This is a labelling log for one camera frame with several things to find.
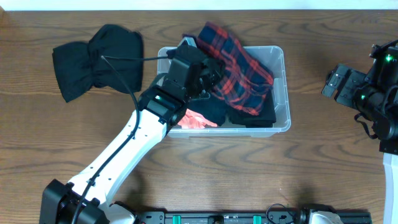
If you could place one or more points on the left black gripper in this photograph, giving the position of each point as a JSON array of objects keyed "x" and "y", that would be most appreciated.
[{"x": 210, "y": 73}]

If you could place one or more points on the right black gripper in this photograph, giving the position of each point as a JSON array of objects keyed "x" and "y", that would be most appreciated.
[{"x": 349, "y": 98}]

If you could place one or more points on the dark navy garment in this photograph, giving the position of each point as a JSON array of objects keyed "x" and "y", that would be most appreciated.
[{"x": 213, "y": 109}]

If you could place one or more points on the coral pink garment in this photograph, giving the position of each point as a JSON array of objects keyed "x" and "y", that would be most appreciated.
[{"x": 194, "y": 120}]

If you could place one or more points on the red navy plaid shirt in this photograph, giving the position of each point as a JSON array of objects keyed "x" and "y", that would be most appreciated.
[{"x": 246, "y": 81}]

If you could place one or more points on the black garment with tape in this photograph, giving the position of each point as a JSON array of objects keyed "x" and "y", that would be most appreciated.
[{"x": 265, "y": 119}]

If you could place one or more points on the large black garment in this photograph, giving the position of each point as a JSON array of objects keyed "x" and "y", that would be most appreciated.
[{"x": 111, "y": 58}]

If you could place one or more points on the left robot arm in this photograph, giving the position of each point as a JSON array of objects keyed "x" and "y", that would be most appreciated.
[{"x": 88, "y": 196}]

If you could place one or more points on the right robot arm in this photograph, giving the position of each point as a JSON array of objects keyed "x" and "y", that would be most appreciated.
[{"x": 374, "y": 96}]

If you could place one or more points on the clear plastic storage bin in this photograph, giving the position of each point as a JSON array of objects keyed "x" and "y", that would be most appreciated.
[{"x": 272, "y": 57}]

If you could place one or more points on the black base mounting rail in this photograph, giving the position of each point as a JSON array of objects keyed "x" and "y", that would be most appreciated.
[{"x": 275, "y": 214}]

